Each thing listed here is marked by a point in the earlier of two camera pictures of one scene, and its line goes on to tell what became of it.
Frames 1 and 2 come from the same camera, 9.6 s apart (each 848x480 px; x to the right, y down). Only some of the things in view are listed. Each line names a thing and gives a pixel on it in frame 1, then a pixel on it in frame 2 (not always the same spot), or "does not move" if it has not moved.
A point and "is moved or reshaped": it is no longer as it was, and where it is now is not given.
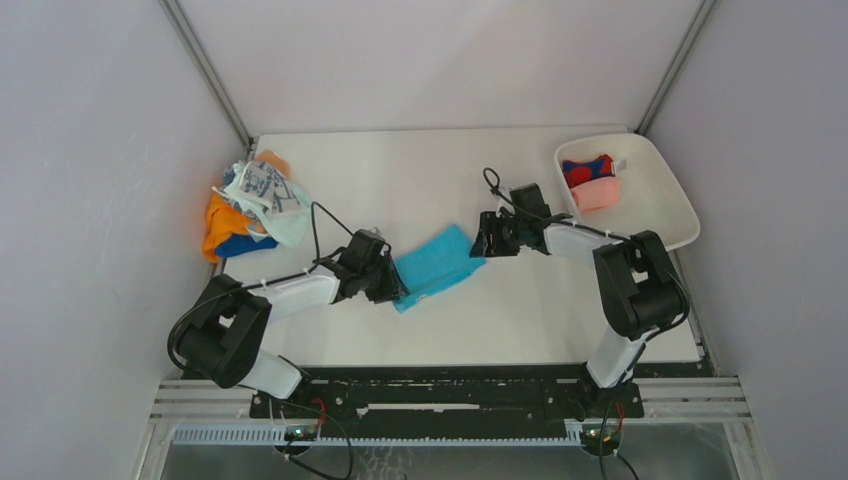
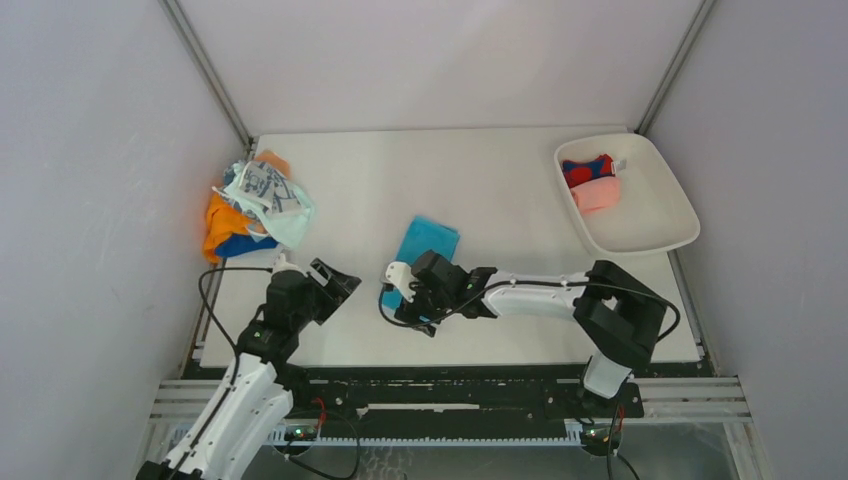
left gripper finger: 394,277 to 338,282
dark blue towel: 237,244 does not move
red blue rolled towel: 577,172 does not move
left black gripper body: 375,277 to 320,301
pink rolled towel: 600,194 does not move
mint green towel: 290,226 does not move
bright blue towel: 436,264 is moved or reshaped
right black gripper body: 513,226 to 425,304
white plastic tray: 650,201 does not move
